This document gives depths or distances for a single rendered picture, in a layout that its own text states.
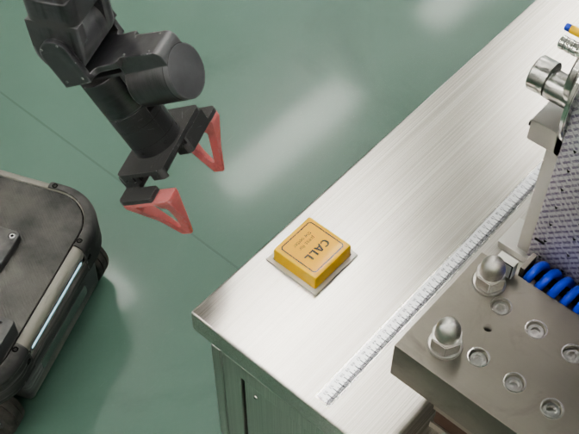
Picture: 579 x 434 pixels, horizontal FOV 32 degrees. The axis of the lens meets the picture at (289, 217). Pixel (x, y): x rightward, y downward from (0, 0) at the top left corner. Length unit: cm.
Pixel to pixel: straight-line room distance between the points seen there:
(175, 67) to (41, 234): 123
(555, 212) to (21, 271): 131
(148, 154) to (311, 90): 168
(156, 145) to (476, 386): 42
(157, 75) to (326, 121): 169
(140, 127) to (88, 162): 155
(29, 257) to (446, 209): 107
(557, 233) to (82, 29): 54
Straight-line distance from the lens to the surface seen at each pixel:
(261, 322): 124
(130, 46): 103
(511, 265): 112
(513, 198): 138
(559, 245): 114
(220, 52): 286
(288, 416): 126
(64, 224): 221
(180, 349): 228
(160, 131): 109
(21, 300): 211
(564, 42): 104
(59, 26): 101
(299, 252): 127
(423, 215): 134
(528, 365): 109
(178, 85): 101
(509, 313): 112
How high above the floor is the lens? 195
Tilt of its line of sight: 52 degrees down
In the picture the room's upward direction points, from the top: straight up
